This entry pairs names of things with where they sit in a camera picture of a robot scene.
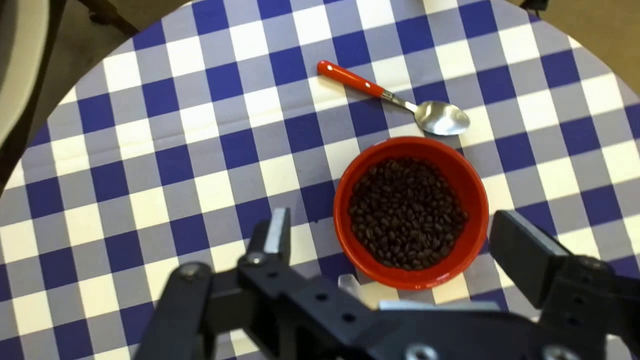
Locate red bowl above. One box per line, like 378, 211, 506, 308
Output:
332, 134, 492, 292

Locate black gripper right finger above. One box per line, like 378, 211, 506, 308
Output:
488, 208, 577, 311

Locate white chair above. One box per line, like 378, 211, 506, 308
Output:
0, 0, 55, 146

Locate blue white checkered tablecloth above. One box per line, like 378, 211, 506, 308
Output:
0, 0, 640, 360

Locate dark beans in bowl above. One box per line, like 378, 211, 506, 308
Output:
347, 156, 469, 272

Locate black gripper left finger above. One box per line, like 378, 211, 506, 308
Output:
242, 207, 297, 269

